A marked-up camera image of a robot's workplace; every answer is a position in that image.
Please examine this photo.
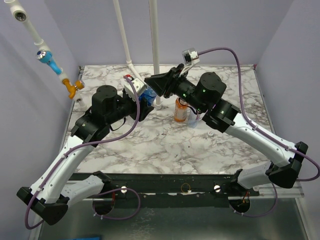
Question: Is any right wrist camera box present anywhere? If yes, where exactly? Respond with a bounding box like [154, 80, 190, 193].
[182, 48, 199, 65]

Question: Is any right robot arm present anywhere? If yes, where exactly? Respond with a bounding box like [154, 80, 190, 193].
[144, 64, 308, 196]

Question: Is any blue plastic faucet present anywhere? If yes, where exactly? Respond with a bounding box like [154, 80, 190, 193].
[36, 49, 62, 75]

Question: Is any purple cable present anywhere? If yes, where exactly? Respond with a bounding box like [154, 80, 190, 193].
[197, 46, 320, 218]
[24, 74, 141, 231]

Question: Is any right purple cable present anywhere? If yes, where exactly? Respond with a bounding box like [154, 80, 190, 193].
[197, 46, 320, 218]

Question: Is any blue label Pocari bottle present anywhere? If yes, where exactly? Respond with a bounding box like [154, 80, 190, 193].
[139, 86, 157, 106]

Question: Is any white PVC pipe frame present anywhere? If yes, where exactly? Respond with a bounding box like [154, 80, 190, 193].
[6, 0, 157, 112]

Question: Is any white vertical pole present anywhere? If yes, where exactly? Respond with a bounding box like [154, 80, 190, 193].
[148, 0, 163, 111]

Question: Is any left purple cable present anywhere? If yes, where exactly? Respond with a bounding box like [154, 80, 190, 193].
[24, 74, 141, 231]

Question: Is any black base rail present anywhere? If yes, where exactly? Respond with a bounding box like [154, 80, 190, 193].
[67, 172, 261, 208]

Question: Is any orange tea bottle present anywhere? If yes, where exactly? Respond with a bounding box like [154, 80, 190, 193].
[173, 97, 188, 122]

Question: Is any yellow plastic faucet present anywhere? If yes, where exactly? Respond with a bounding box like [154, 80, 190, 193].
[62, 78, 85, 100]

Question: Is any blue object at bottom edge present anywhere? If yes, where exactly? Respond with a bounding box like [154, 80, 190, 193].
[83, 236, 101, 240]

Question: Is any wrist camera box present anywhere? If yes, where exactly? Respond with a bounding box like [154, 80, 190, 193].
[123, 75, 147, 101]
[182, 48, 199, 65]

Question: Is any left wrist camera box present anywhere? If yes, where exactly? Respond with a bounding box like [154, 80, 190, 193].
[123, 75, 147, 101]

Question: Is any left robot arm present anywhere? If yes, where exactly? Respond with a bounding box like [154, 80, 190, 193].
[16, 81, 154, 230]

